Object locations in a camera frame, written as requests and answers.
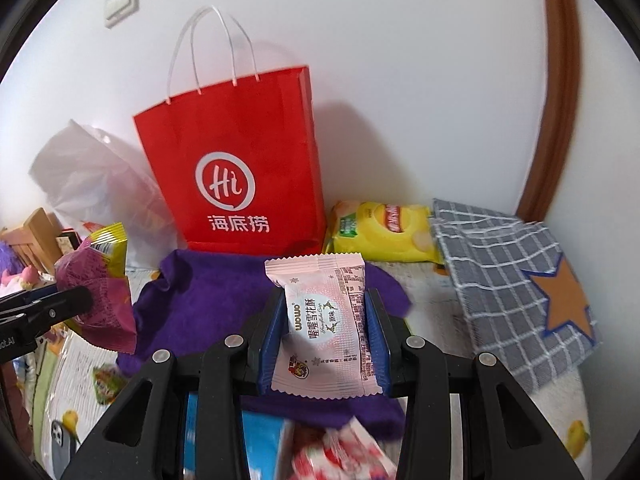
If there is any fruit print tablecloth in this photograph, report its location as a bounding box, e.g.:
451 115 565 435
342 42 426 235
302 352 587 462
29 259 594 480

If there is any blue tissue pack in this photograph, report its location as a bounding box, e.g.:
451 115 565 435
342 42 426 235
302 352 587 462
182 393 294 479

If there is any white wall switch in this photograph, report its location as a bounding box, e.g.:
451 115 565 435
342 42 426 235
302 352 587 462
104 0 139 28

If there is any green triangular snack bag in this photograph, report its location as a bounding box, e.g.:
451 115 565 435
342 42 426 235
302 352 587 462
92 363 128 405

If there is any white Miniso plastic bag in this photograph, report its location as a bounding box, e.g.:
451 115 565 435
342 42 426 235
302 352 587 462
28 120 183 269

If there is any wooden chair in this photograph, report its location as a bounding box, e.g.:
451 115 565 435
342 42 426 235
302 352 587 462
1 208 62 274

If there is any patterned book red cover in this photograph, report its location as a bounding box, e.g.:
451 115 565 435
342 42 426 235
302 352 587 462
55 229 82 255

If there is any pink white striped snack packet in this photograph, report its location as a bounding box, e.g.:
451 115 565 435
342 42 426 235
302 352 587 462
291 417 397 480

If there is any pink wowo snack packet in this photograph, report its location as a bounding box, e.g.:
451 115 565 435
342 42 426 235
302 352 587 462
265 254 382 400

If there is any pink yellow snack bag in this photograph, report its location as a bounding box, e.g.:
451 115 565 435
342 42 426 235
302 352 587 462
54 222 137 354

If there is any brown wooden door frame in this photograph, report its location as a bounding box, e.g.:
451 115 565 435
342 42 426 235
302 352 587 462
516 0 582 221

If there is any pink purple plush toy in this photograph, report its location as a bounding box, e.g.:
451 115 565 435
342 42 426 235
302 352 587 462
0 242 40 298

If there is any red Haidilao paper bag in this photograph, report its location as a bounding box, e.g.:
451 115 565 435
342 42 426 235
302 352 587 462
132 4 329 257

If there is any smartphone grey case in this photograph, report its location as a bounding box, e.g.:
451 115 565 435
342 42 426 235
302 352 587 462
50 420 77 480

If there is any purple cloth tray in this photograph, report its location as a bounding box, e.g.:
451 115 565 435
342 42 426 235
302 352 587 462
117 249 405 440

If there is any yellow potato chips bag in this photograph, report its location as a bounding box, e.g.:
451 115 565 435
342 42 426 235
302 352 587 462
323 200 444 266

